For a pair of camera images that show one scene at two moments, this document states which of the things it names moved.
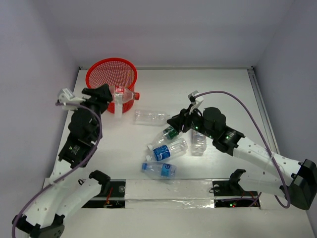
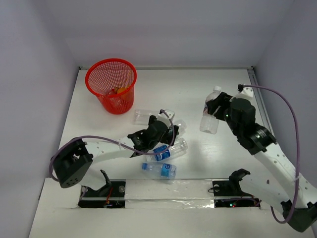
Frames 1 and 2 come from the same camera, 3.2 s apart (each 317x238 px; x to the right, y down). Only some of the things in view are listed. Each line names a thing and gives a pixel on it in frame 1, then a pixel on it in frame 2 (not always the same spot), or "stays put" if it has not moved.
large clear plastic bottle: [151, 117] stays put
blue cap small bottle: [163, 170] stays put
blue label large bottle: [162, 152] stays put
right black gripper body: [194, 121] to [224, 100]
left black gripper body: [99, 95] to [172, 134]
